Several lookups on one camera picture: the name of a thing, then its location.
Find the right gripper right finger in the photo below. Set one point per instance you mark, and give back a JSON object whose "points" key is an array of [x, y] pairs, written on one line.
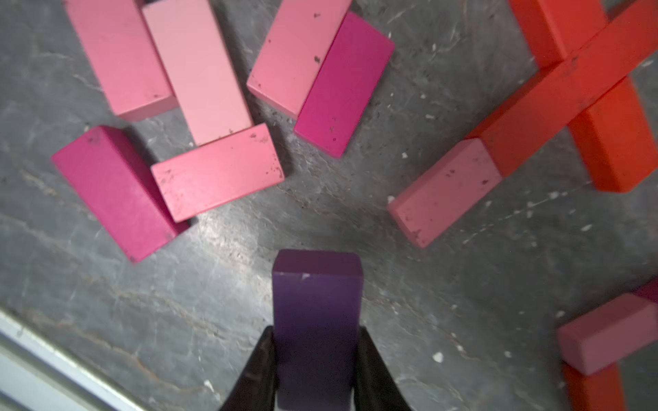
{"points": [[374, 387]]}

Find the light pink block tilted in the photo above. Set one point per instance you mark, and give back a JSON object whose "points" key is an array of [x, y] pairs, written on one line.
{"points": [[199, 66]]}

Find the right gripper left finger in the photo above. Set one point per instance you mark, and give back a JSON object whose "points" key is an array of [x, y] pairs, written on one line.
{"points": [[255, 389]]}

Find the red block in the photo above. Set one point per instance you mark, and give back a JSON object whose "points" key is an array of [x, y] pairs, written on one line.
{"points": [[601, 391], [553, 29], [615, 141], [534, 114]]}

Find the light pink block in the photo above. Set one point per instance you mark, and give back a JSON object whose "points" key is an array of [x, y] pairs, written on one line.
{"points": [[199, 66], [293, 52], [608, 334]]}

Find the purple block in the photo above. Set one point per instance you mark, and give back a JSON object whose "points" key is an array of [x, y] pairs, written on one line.
{"points": [[317, 297]]}

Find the magenta block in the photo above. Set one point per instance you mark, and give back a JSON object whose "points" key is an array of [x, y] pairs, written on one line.
{"points": [[648, 291], [117, 186], [344, 86]]}

